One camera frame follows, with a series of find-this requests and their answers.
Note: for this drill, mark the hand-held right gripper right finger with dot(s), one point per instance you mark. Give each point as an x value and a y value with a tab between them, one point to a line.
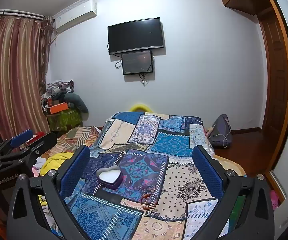
207	172

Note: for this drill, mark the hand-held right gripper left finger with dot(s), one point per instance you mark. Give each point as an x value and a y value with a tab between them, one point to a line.
75	172

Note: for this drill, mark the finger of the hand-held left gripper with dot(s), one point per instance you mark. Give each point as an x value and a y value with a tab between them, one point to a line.
37	146
21	137

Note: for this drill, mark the purple heart-shaped tin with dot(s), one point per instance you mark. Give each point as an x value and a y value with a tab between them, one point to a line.
109	177

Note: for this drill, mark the red box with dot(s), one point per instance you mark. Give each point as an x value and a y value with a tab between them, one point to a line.
37	137

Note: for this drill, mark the yellow fleece blanket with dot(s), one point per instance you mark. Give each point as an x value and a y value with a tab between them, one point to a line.
56	161

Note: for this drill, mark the pink cloth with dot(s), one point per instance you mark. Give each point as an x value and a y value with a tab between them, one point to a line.
37	171

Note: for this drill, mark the striped brown blanket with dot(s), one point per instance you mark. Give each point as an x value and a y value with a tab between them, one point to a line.
76	136

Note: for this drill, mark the green patterned cloth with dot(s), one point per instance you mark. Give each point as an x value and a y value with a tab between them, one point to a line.
65	121

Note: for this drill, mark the orange box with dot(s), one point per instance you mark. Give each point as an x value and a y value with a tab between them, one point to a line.
58	108

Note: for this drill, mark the purple bag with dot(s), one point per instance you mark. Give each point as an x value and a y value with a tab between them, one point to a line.
221	130

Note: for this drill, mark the pile of clothes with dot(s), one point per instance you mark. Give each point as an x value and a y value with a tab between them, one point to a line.
57	90

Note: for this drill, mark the striped brown curtain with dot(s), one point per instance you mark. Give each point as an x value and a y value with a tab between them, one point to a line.
11	75

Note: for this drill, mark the blue patchwork blanket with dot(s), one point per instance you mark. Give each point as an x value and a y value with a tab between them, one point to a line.
144	142

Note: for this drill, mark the wooden door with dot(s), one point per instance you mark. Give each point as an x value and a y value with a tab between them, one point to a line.
276	80

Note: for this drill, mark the white air conditioner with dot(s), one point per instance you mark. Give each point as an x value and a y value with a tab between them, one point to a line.
74	17

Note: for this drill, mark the small wall monitor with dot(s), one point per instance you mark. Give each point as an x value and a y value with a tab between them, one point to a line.
137	62

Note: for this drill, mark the large wall television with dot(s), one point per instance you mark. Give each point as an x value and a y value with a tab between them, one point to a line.
135	35

